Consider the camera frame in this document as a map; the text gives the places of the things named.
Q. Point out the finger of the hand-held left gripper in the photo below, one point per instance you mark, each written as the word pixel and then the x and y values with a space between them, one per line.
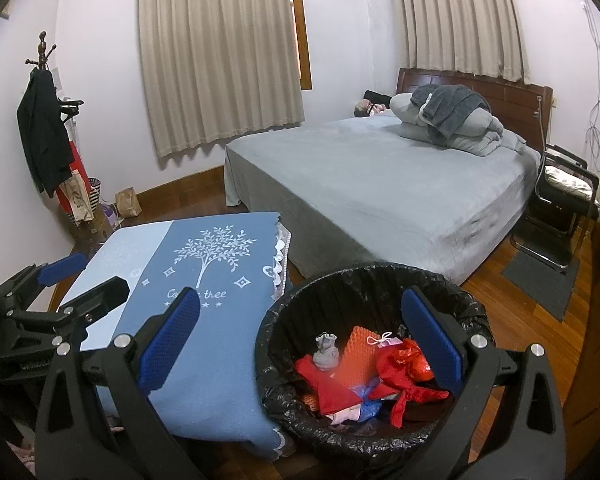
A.
pixel 60 267
pixel 105 295

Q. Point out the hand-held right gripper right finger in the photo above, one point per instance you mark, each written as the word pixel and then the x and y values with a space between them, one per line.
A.
pixel 430 330

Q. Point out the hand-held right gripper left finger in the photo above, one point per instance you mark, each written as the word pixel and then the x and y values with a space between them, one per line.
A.
pixel 172 342

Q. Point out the blue plastic bag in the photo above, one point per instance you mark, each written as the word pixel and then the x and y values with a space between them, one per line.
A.
pixel 367 400

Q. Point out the waste bin with black liner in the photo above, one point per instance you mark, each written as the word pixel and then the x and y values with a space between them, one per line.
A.
pixel 340 290

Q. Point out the knotted sock bundle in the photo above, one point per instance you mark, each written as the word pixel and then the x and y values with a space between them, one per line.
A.
pixel 326 355

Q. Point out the red cloth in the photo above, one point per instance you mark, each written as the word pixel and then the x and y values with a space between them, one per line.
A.
pixel 325 385

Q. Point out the blue tree print tablecloth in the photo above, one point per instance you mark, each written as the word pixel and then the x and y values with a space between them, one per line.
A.
pixel 220 360

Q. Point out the brown cardboard box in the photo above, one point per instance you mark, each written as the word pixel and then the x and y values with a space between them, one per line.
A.
pixel 92 227

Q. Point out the beige canvas tote bag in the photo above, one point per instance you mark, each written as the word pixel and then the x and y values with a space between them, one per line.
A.
pixel 80 200

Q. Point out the purple bag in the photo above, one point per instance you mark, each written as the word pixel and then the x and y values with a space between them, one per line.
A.
pixel 111 217

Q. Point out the striped bag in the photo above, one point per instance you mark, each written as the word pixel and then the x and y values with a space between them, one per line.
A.
pixel 95 195

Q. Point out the brown paper bag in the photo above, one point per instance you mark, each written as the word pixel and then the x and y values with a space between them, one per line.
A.
pixel 127 203

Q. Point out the red hanging bag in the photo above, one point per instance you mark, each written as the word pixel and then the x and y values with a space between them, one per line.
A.
pixel 77 165

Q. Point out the grey floor mat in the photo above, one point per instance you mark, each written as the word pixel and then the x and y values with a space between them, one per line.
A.
pixel 540 285

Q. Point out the dark hanging jacket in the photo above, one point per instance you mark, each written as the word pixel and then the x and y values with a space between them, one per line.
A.
pixel 45 135

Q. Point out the bed with grey sheet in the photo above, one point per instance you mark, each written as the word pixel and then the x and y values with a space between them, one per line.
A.
pixel 370 185

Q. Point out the black clothes hanger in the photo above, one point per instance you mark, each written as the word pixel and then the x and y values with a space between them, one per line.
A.
pixel 72 104

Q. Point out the black folding chair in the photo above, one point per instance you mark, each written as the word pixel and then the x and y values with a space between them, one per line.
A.
pixel 550 210

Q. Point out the folded light grey duvet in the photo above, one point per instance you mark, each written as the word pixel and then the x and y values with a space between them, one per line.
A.
pixel 480 135

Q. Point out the patterned chair cushion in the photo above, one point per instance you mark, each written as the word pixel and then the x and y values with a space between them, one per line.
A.
pixel 570 180

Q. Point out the wooden coat rack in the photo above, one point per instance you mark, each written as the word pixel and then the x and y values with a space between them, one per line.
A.
pixel 42 50

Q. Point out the dark grey folded towel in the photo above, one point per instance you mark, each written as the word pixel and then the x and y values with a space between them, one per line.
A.
pixel 450 105

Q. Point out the small grey bundle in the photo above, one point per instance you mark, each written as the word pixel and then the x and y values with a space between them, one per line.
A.
pixel 362 108

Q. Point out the black pillow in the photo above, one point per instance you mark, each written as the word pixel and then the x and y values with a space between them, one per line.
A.
pixel 377 95

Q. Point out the dark wooden headboard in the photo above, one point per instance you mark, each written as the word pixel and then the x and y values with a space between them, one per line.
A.
pixel 515 100

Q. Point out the beige curtain above headboard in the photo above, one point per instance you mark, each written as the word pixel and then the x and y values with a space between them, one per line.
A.
pixel 455 15

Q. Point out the beige curtain beside window frame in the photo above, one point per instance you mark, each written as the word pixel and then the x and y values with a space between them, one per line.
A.
pixel 220 60

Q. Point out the wooden window frame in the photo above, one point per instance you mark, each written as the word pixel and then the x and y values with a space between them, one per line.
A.
pixel 302 35

